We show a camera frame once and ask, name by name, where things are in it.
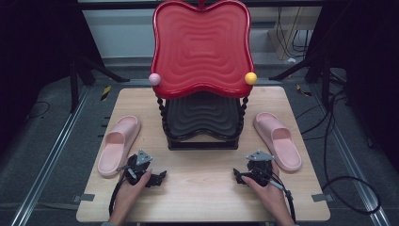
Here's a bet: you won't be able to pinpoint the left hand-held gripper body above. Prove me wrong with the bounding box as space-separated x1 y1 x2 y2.
122 149 154 186

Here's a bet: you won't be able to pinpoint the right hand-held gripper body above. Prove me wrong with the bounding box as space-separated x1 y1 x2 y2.
246 149 276 187

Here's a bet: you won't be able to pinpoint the person's left hand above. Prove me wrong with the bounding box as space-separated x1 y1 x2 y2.
113 169 153 218

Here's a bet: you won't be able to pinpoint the person's right hand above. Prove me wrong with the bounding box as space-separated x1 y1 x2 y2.
240 159 292 219

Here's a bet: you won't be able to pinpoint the pink slipper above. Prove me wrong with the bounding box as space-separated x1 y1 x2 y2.
253 111 303 172
97 115 142 178

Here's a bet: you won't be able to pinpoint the grey tape piece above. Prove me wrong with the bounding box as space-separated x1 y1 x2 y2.
72 193 96 203
311 193 334 203

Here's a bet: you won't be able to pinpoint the yellow and black floor tape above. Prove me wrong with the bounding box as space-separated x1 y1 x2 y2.
295 83 313 98
100 85 113 102

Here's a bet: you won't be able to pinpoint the black metal stand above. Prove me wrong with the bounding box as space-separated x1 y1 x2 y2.
66 51 132 115
268 46 347 111

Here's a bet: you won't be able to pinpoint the wooden cabinet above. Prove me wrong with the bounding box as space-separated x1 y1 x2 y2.
267 6 323 61

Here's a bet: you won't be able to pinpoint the red and black two-tier rack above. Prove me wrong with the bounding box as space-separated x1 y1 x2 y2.
150 0 259 151

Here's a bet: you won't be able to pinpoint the dark curtain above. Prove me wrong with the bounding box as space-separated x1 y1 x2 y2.
0 0 106 154
304 0 399 172

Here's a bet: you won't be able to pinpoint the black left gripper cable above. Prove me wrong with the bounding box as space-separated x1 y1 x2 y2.
108 165 136 217

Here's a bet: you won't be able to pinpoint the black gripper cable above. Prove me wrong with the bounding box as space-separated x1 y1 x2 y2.
108 165 136 217
255 168 297 223

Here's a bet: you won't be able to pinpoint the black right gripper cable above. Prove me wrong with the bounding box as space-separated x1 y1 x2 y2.
255 168 297 223

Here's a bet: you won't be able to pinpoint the long black floor cable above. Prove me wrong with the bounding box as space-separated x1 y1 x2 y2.
295 89 382 217

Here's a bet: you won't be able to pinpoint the aluminium floor rail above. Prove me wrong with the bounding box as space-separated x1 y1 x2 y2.
308 84 392 226
9 85 92 226

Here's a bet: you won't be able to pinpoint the thin black floor cable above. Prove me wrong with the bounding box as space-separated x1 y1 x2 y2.
24 100 52 122

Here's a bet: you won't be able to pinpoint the black hanging cables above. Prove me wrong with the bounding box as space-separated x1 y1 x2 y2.
276 6 312 59

